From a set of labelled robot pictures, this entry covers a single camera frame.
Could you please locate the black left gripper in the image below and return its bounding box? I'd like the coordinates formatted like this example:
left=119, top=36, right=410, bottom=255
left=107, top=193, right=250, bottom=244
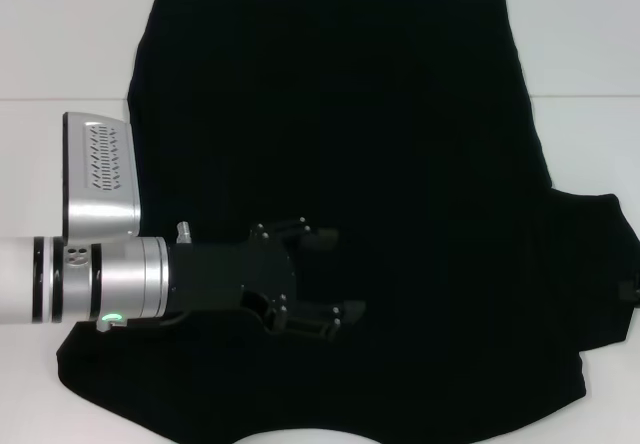
left=168, top=217, right=366, bottom=340

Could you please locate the black shirt with FREE print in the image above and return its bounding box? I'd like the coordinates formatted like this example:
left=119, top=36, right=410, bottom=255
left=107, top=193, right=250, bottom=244
left=55, top=0, right=640, bottom=444

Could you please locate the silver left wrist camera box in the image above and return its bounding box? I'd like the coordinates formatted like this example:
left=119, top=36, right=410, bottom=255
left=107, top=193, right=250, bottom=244
left=62, top=112, right=142, bottom=239

